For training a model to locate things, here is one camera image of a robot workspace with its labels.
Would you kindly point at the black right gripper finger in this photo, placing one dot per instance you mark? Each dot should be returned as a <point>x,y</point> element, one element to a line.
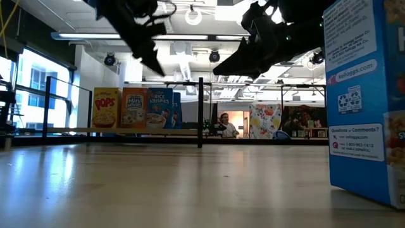
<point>242,58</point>
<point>251,74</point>

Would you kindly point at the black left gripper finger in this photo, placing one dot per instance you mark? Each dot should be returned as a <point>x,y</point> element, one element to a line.
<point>148,59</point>
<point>155,55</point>

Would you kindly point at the orange Mini Wheats cereal box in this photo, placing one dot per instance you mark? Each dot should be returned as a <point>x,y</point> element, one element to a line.
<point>134,107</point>

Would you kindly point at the yellow Corn Pops cereal box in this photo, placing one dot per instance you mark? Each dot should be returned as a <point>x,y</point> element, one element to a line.
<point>106,107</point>

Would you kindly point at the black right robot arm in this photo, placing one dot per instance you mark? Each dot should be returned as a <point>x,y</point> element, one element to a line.
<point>303,9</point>

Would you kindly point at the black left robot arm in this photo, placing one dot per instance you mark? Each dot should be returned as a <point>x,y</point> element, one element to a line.
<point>104,5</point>

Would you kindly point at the wooden shelf board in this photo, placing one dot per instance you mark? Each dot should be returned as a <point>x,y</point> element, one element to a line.
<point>126,131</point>

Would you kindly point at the wooden shelf with items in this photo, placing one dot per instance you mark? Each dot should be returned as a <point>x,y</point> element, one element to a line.
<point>311,132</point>

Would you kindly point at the black ceiling spotlight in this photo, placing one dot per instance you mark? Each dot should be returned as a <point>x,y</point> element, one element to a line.
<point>109,59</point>
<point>214,56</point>
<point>317,58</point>

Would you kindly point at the long ceiling light strip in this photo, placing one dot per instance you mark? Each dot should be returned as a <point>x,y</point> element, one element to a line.
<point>95,35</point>

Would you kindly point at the thin black metal rack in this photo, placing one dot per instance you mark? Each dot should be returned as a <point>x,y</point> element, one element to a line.
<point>300,85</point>

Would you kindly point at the person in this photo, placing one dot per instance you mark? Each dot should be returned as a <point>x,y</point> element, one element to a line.
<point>228,128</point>
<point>295,123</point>

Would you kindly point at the dark desk equipment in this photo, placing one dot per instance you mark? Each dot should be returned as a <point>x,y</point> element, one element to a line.
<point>215,130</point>

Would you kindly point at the blue rounded object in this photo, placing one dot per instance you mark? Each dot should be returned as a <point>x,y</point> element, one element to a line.
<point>281,135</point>

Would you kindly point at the large window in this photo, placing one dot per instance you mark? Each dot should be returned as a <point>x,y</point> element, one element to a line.
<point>60,104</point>

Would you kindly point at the black equipment stand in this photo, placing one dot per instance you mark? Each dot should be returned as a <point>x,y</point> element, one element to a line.
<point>6,120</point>

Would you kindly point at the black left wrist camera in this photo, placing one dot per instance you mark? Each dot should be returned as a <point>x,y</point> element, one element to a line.
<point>159,29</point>

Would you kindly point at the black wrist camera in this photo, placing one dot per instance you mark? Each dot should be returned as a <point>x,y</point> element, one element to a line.
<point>159,29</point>
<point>254,17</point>

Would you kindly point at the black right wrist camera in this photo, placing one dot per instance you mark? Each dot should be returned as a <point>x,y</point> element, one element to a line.
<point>254,17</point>

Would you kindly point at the black shelf post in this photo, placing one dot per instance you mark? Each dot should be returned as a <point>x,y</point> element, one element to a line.
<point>200,111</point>

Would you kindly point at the black metal table frame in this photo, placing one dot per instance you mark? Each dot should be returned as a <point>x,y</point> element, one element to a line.
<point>237,141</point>

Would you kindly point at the black shelf end frame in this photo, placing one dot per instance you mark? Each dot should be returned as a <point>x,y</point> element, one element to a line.
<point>47,104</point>

